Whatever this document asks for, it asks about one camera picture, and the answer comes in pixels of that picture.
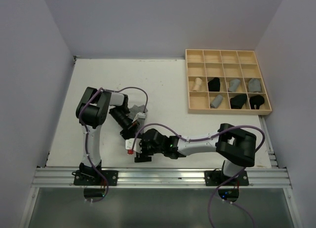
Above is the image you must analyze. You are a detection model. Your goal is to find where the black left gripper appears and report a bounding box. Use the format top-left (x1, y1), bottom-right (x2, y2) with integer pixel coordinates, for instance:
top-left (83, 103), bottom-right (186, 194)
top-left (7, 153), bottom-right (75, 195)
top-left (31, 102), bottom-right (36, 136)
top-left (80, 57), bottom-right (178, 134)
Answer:
top-left (110, 107), bottom-right (140, 139)

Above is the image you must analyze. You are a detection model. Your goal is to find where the grey striped underwear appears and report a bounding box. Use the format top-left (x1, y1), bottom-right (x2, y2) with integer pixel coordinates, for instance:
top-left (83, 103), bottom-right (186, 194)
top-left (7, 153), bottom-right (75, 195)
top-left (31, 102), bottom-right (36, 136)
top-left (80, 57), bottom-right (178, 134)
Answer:
top-left (128, 105), bottom-right (148, 121)

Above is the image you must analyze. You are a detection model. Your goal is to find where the beige underwear with navy trim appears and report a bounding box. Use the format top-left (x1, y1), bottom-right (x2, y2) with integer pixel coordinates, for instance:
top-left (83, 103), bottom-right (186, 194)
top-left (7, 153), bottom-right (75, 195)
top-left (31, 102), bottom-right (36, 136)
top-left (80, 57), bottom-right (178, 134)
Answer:
top-left (192, 77), bottom-right (202, 91)

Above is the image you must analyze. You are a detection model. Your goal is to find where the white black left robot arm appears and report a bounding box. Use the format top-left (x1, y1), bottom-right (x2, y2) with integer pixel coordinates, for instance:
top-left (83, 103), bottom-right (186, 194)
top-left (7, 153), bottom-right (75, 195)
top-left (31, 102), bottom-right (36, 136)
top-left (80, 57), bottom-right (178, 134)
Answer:
top-left (76, 87), bottom-right (139, 185)

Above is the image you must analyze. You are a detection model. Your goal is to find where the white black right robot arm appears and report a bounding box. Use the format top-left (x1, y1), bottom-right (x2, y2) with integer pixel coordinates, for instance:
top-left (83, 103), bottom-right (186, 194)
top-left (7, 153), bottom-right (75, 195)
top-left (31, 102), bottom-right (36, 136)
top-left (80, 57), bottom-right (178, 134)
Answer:
top-left (126, 123), bottom-right (257, 185)

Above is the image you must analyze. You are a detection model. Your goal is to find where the grey rolled sock lower left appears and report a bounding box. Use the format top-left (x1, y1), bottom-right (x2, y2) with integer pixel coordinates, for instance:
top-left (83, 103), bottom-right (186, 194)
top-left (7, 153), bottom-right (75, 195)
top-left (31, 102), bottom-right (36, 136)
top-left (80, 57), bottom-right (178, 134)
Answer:
top-left (210, 95), bottom-right (223, 109)

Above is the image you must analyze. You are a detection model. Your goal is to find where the grey rolled sock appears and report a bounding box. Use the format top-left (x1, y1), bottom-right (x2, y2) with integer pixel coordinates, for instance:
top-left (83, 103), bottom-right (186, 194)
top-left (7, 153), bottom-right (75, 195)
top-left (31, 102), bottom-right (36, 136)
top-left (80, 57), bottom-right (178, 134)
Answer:
top-left (210, 95), bottom-right (223, 109)
top-left (228, 78), bottom-right (240, 92)
top-left (248, 78), bottom-right (262, 93)

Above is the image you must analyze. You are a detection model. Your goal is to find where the black rolled sock upper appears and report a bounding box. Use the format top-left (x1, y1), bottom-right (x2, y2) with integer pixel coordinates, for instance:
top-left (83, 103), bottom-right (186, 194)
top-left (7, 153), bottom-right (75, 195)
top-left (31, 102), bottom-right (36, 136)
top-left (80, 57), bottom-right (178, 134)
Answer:
top-left (207, 77), bottom-right (221, 92)

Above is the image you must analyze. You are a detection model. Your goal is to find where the black rolled sock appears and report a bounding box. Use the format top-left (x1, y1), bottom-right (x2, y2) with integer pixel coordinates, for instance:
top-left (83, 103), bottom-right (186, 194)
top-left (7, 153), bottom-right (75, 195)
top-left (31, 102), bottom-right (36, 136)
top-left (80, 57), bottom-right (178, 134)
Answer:
top-left (249, 95), bottom-right (265, 110)
top-left (207, 77), bottom-right (221, 92)
top-left (230, 94), bottom-right (247, 110)

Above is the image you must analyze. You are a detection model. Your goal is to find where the wooden compartment tray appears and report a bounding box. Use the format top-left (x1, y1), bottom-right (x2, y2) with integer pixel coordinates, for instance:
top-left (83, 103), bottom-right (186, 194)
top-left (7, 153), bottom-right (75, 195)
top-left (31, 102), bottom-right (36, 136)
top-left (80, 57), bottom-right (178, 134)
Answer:
top-left (185, 49), bottom-right (272, 115)

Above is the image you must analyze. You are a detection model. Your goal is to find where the black rolled sock lower middle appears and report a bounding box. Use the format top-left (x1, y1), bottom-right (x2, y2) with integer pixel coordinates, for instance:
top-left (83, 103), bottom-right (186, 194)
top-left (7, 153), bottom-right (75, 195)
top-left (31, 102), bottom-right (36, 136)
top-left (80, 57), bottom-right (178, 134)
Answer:
top-left (230, 94), bottom-right (247, 110)

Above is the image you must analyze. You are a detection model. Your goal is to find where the grey rolled sock middle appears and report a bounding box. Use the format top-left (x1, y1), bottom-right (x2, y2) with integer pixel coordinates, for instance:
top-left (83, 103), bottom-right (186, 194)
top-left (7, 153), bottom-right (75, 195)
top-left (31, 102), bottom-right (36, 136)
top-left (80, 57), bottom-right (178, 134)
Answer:
top-left (228, 78), bottom-right (240, 92)

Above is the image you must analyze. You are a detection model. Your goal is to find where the black rolled sock lower right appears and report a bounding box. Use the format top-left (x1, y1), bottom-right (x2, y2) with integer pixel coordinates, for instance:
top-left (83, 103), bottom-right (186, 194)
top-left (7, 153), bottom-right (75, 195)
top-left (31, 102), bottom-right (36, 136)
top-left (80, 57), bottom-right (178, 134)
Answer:
top-left (249, 95), bottom-right (265, 110)

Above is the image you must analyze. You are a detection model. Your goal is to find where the grey rolled sock right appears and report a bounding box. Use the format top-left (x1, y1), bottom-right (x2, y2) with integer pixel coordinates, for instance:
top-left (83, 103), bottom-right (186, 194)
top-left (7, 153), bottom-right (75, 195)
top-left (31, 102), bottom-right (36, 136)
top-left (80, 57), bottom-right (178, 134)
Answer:
top-left (248, 78), bottom-right (262, 93)

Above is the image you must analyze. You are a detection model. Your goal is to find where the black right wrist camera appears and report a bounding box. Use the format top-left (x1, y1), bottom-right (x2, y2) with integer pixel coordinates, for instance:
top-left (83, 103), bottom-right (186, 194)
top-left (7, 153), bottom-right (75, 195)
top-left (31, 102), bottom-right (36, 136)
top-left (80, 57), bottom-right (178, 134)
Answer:
top-left (141, 129), bottom-right (165, 147)

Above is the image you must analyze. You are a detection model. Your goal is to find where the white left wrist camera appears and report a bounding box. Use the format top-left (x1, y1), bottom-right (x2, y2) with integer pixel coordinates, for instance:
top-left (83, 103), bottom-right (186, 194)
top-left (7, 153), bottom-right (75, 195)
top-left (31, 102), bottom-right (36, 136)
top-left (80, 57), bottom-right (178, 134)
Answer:
top-left (134, 112), bottom-right (146, 120)

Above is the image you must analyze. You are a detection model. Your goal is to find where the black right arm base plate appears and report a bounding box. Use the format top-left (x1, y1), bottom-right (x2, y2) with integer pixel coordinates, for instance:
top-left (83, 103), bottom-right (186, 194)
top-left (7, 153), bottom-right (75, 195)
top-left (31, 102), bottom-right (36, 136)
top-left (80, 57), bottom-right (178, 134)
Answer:
top-left (204, 169), bottom-right (249, 186)

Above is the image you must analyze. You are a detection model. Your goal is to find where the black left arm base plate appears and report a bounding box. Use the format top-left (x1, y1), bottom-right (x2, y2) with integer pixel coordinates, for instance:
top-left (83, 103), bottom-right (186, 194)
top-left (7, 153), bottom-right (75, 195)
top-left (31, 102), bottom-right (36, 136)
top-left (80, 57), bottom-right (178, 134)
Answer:
top-left (72, 170), bottom-right (119, 186)

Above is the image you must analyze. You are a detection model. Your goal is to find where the aluminium frame rail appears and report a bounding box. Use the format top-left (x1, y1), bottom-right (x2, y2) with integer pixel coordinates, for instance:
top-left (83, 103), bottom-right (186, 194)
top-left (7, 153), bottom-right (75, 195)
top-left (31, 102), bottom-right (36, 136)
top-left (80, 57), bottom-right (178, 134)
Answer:
top-left (31, 167), bottom-right (291, 189)

